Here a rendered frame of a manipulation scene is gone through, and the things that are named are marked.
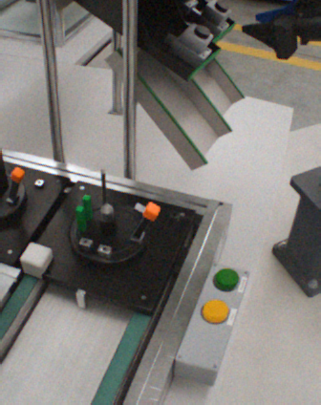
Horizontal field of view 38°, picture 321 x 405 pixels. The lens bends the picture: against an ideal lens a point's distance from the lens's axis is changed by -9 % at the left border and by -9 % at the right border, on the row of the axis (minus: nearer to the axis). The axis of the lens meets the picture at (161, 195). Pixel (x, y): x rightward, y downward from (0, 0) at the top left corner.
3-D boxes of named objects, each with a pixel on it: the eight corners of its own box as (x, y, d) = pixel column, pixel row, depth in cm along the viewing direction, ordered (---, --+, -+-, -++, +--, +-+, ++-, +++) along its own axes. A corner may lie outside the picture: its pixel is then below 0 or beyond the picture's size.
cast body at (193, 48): (204, 60, 90) (222, 35, 85) (197, 70, 88) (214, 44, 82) (168, 36, 90) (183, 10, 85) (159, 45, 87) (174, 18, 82)
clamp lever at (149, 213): (144, 233, 85) (161, 206, 79) (139, 242, 83) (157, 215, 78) (125, 223, 84) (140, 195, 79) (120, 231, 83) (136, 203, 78)
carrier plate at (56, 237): (195, 218, 94) (196, 209, 93) (151, 317, 77) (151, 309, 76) (77, 186, 99) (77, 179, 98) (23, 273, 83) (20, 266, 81)
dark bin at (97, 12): (216, 56, 93) (234, 31, 88) (187, 82, 85) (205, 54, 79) (107, -22, 94) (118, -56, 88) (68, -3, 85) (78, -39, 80)
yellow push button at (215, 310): (229, 309, 79) (231, 302, 77) (223, 328, 76) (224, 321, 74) (205, 303, 79) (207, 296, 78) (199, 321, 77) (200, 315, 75)
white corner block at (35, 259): (55, 263, 85) (52, 247, 82) (44, 281, 82) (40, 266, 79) (33, 255, 86) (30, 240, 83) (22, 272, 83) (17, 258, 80)
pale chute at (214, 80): (232, 103, 117) (246, 97, 114) (210, 130, 109) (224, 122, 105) (161, 13, 110) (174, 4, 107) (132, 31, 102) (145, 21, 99)
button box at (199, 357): (245, 290, 88) (250, 269, 84) (213, 388, 73) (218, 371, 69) (208, 282, 89) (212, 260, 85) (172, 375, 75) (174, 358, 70)
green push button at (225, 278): (240, 277, 84) (241, 270, 82) (233, 295, 81) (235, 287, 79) (218, 272, 84) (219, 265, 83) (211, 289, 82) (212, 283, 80)
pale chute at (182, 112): (218, 137, 107) (233, 130, 103) (191, 171, 98) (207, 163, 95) (139, 36, 100) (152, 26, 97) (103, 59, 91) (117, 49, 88)
